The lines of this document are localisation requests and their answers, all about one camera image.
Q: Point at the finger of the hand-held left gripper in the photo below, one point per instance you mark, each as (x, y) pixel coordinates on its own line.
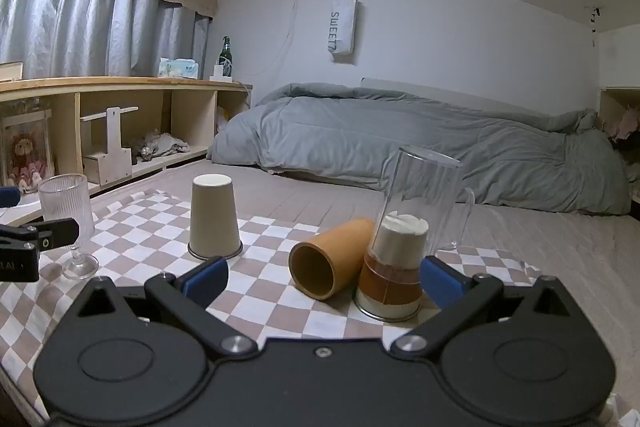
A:
(7, 197)
(55, 233)

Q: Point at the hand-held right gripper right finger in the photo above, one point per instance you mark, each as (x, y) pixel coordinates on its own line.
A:
(442, 283)

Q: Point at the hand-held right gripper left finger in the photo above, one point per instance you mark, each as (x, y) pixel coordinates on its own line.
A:
(206, 281)

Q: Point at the orange-brown cup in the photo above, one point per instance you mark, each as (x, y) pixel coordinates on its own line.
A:
(345, 242)

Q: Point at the beige paper cup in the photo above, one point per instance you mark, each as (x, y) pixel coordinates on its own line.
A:
(214, 217)

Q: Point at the ribbed glass goblet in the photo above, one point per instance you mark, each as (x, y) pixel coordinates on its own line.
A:
(65, 207)

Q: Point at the framed lion picture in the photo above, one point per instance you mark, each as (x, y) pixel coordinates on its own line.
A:
(25, 152)

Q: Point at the stacked brown and white cups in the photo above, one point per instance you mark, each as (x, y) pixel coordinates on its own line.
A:
(400, 247)

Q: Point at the checkered cloth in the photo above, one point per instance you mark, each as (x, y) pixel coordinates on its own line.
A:
(265, 307)

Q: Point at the wooden tool caddy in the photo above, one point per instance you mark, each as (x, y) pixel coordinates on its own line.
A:
(107, 162)

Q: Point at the clear plastic pitcher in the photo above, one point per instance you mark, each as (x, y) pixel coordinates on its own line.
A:
(425, 182)

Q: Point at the beige striped bed sheet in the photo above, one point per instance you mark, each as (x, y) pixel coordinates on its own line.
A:
(550, 247)

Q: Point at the crumpled grey cloth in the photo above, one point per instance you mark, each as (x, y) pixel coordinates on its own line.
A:
(160, 144)

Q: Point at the grey duvet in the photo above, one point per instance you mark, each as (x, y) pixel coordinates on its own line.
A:
(400, 142)

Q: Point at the long wooden shelf unit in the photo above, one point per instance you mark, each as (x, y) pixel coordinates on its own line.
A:
(125, 85)

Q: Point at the grey curtain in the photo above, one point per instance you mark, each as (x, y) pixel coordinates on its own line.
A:
(65, 32)

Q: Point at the tissue pack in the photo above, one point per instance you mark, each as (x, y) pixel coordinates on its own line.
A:
(177, 69)

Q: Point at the small white box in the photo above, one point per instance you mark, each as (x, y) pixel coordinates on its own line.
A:
(220, 74)

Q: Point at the green glass bottle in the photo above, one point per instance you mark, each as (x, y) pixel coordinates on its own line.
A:
(226, 59)

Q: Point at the pink crumpled item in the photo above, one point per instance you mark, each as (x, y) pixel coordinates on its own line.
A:
(625, 124)

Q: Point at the small wooden side shelf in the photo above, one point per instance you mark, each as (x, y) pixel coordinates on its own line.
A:
(612, 107)

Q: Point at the white hanging bag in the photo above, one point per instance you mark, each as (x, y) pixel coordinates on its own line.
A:
(342, 27)

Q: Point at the black wall hook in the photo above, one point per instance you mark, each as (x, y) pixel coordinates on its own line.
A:
(594, 17)

